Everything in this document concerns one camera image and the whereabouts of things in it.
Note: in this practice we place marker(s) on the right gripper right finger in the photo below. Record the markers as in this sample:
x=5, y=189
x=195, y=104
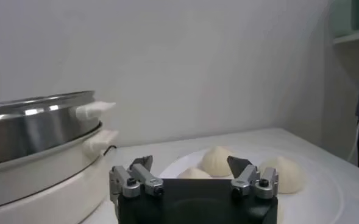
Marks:
x=249, y=178

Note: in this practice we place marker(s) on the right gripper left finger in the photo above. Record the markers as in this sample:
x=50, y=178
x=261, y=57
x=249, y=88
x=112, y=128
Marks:
x=136, y=178

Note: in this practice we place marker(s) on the white steamed baozi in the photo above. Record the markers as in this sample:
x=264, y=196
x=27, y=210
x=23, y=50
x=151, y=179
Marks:
x=215, y=162
x=289, y=178
x=194, y=174

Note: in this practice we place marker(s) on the stainless steel steamer basket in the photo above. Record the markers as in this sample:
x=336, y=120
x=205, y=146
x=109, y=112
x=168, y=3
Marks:
x=30, y=134

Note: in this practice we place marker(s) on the white round plate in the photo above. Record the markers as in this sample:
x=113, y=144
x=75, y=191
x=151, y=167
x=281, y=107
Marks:
x=313, y=198

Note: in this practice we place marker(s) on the white electric cooker base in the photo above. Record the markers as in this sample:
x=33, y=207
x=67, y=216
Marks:
x=45, y=188

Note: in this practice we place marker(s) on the green and white shelf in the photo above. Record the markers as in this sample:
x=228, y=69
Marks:
x=346, y=18

